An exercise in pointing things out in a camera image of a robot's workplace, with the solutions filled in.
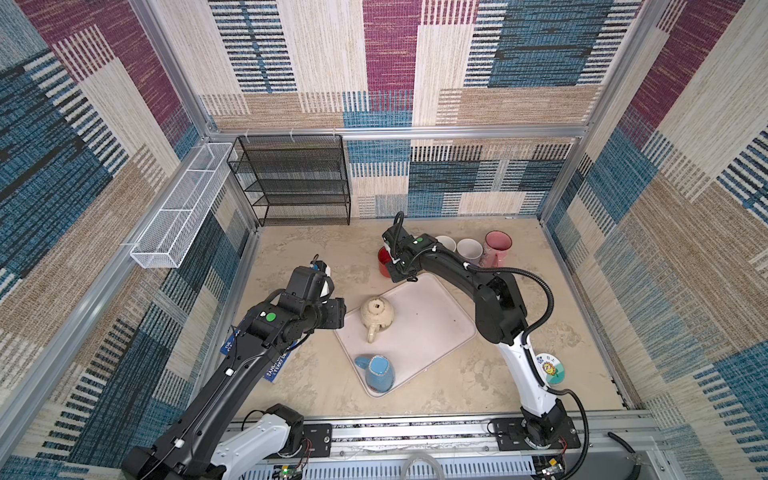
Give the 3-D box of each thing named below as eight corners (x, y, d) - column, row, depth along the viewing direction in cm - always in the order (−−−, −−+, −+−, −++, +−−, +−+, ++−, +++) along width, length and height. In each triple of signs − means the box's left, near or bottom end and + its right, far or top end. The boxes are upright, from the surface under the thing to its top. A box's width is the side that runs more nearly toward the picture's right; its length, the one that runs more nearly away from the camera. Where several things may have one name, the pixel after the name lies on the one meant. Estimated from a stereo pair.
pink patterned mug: (471, 264, 110) (478, 242, 100) (486, 248, 114) (494, 226, 105) (493, 278, 106) (503, 257, 96) (507, 261, 110) (518, 239, 101)
